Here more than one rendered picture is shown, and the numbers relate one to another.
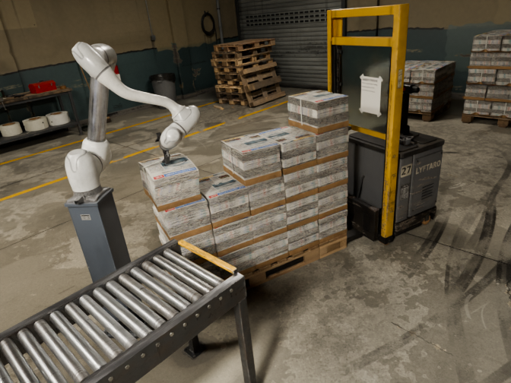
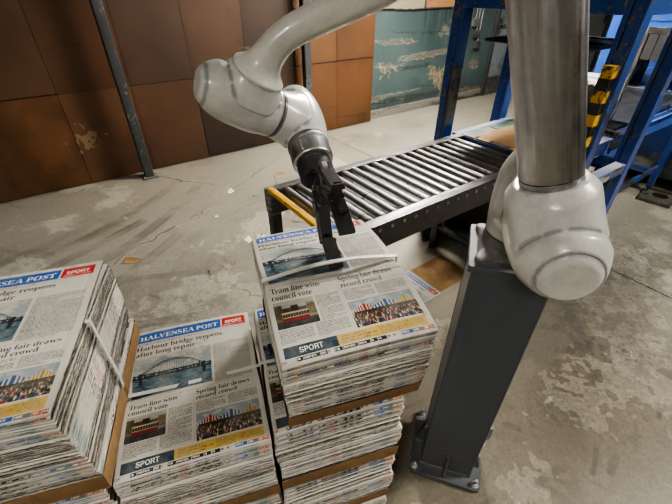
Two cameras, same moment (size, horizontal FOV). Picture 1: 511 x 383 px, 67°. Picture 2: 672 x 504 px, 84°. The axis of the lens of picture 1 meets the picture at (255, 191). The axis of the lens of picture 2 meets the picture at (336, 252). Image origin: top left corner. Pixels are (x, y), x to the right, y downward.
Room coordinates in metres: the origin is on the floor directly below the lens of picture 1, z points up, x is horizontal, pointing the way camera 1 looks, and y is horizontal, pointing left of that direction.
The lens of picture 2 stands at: (2.91, 0.66, 1.55)
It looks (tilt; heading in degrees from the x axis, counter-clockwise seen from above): 35 degrees down; 189
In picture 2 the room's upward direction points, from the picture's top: straight up
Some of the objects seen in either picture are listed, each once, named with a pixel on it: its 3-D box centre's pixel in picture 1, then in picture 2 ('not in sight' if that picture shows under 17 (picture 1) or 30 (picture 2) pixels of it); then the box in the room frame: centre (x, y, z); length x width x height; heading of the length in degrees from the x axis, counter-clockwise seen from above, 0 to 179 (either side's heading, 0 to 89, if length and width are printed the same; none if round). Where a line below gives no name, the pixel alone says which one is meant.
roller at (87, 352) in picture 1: (77, 340); (413, 177); (1.15, 0.76, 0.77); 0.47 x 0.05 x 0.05; 44
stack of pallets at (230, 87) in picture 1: (245, 71); not in sight; (9.32, -0.04, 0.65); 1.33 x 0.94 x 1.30; 138
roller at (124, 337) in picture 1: (107, 321); (393, 184); (1.25, 0.67, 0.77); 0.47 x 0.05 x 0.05; 44
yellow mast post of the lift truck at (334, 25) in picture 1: (334, 118); not in sight; (3.33, -0.76, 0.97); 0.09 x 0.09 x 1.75; 26
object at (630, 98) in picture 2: not in sight; (612, 112); (-0.35, 2.29, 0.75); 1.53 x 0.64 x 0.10; 134
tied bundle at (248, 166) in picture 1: (250, 158); (26, 380); (2.58, 0.01, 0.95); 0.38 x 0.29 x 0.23; 25
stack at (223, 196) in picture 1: (242, 228); (172, 484); (2.52, 0.13, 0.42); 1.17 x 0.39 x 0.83; 116
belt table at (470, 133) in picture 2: not in sight; (528, 142); (0.44, 1.49, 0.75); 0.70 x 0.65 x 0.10; 134
